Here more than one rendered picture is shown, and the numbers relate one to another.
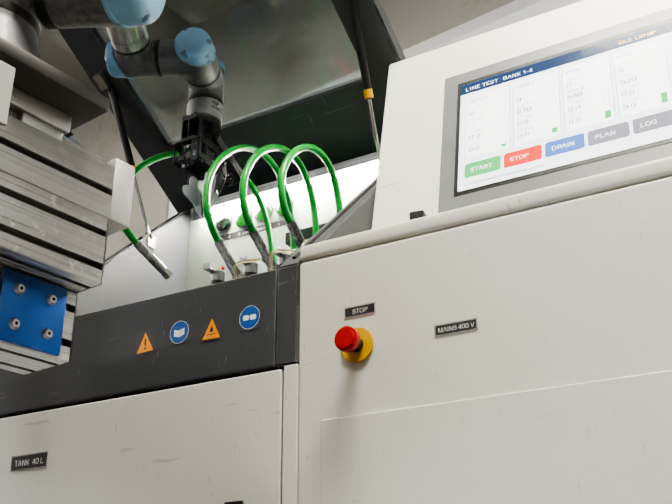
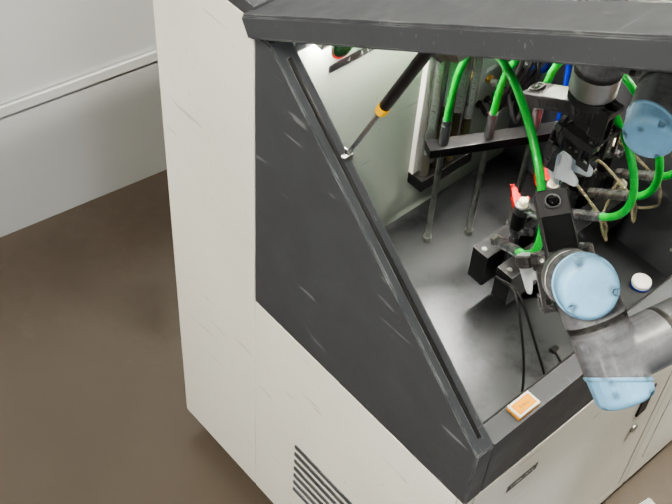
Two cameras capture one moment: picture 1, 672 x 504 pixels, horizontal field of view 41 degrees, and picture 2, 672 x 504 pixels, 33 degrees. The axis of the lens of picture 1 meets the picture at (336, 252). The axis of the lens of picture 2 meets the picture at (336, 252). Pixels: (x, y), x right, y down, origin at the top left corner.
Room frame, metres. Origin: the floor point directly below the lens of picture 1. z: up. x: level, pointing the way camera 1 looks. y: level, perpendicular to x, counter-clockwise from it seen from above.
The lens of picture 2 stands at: (1.57, 1.68, 2.57)
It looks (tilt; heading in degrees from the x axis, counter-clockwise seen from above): 49 degrees down; 286
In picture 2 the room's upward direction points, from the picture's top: 5 degrees clockwise
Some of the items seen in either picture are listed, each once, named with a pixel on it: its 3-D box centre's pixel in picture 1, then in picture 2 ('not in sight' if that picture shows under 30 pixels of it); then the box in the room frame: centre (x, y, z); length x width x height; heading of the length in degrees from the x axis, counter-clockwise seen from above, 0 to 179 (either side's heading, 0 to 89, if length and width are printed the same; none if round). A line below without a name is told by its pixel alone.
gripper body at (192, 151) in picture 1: (200, 147); (587, 123); (1.59, 0.28, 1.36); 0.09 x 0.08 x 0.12; 151
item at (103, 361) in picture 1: (128, 352); (596, 366); (1.45, 0.35, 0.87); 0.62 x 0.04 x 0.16; 61
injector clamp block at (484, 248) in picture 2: not in sight; (546, 245); (1.60, 0.13, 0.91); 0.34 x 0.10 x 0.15; 61
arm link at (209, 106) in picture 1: (205, 115); (596, 80); (1.59, 0.27, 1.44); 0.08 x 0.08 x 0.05
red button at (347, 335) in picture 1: (350, 341); not in sight; (1.19, -0.02, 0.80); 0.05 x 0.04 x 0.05; 61
